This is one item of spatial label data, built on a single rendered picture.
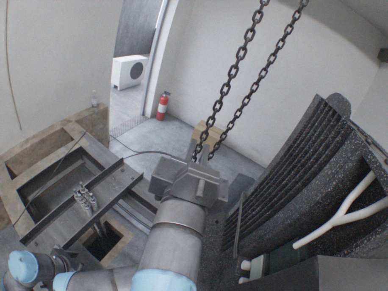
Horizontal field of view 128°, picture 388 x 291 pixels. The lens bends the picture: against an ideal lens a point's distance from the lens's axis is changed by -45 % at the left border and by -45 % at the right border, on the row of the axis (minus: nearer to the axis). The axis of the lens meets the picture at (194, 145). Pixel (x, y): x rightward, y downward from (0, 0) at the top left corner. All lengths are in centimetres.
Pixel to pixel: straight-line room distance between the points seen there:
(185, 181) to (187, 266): 10
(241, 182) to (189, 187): 78
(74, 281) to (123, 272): 8
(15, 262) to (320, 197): 66
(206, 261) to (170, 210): 60
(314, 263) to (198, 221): 17
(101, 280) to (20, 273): 23
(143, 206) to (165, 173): 112
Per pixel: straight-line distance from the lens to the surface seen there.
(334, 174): 39
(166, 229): 22
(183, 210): 23
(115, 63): 381
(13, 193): 140
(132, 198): 142
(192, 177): 20
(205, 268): 80
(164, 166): 29
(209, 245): 84
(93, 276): 31
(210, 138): 260
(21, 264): 46
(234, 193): 106
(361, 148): 36
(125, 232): 174
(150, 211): 137
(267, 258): 56
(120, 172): 125
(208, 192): 22
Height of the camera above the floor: 164
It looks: 38 degrees down
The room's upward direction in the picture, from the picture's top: 21 degrees clockwise
